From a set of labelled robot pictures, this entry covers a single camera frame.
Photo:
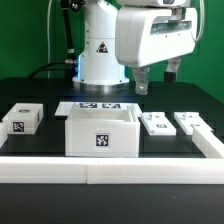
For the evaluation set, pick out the white cabinet body box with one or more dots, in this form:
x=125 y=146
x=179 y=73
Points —
x=102 y=132

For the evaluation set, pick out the white marker sheet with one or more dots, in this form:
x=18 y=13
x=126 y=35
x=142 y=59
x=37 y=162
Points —
x=64 y=108

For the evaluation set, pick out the white right fence bar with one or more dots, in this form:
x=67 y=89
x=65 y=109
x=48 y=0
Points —
x=208 y=143

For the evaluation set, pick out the white cabinet top box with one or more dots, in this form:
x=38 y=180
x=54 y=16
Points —
x=23 y=118

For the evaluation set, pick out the white front fence bar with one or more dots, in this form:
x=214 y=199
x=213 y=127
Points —
x=111 y=170

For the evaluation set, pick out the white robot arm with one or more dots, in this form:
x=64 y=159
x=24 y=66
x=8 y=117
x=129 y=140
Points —
x=98 y=67

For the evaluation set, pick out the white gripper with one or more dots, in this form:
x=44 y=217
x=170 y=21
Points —
x=145 y=36

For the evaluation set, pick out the white cabinet door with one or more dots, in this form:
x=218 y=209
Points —
x=157 y=124
x=188 y=120

